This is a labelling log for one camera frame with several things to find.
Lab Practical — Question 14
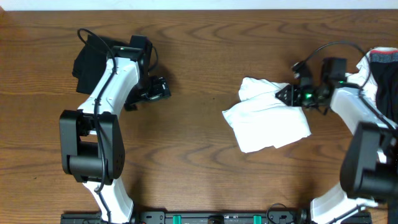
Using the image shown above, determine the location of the black folded cloth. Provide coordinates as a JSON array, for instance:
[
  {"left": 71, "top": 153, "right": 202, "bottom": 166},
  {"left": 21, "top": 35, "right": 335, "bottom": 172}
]
[{"left": 72, "top": 35, "right": 108, "bottom": 95}]

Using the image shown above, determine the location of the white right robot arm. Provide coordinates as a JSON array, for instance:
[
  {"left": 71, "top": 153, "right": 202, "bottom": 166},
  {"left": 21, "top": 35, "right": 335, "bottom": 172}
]
[{"left": 275, "top": 81, "right": 397, "bottom": 223}]

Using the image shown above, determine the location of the dark navy striped garment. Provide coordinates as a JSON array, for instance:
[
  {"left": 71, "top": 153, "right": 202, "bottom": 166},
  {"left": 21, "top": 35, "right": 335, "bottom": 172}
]
[{"left": 370, "top": 49, "right": 397, "bottom": 123}]

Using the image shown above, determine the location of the white printed t-shirt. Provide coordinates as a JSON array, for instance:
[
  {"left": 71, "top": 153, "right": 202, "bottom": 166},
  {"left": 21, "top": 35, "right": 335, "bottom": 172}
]
[{"left": 222, "top": 77, "right": 312, "bottom": 153}]

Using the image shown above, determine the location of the white crumpled garment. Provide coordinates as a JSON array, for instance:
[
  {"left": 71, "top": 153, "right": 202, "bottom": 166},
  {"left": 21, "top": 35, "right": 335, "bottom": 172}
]
[{"left": 346, "top": 47, "right": 397, "bottom": 105}]

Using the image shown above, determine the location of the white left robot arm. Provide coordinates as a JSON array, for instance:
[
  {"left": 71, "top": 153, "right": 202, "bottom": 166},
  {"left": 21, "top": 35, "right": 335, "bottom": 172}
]
[{"left": 59, "top": 46, "right": 170, "bottom": 223}]

